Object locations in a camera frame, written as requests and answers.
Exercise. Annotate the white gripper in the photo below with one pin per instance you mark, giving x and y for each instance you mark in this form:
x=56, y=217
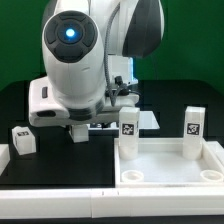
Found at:
x=103, y=112

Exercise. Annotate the white left fence piece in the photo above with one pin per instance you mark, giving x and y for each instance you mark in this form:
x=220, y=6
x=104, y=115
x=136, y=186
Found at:
x=4, y=157

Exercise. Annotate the white sheet with tags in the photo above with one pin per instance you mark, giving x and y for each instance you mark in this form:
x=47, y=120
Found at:
x=147, y=121

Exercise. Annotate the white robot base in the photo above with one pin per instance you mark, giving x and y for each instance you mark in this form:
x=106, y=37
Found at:
x=130, y=77

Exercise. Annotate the white front fence bar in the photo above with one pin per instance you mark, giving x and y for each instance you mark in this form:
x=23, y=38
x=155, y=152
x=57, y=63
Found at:
x=99, y=203

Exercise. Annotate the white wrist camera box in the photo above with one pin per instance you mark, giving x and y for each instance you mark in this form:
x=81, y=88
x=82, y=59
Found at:
x=45, y=103

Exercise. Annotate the white square tabletop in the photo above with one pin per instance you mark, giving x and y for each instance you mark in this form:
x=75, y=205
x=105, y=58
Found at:
x=160, y=164

